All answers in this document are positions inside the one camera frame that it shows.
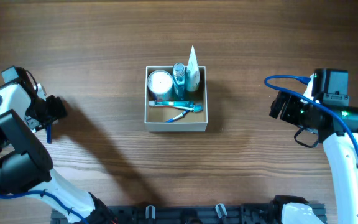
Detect blue white toothbrush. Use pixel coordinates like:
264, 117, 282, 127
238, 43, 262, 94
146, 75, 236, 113
167, 105, 203, 123

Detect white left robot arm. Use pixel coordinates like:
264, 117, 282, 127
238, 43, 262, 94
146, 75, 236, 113
0, 66, 117, 223

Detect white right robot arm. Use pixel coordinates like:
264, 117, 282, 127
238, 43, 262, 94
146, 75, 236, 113
264, 68, 358, 223

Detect teal mouthwash bottle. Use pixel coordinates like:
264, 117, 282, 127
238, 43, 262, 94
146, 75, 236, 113
173, 63, 186, 101

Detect blue disposable razor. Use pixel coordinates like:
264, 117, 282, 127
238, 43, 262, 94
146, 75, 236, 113
45, 124, 52, 144

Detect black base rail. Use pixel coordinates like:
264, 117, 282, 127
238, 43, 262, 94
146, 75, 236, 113
50, 203, 328, 224

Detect white lotion tube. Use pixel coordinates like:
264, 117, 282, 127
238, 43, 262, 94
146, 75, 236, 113
186, 46, 200, 92

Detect clear cotton bud jar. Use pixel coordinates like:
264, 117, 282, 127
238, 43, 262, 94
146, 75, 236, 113
147, 70, 173, 101

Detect white cardboard box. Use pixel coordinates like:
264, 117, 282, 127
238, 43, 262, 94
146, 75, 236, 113
144, 65, 208, 132

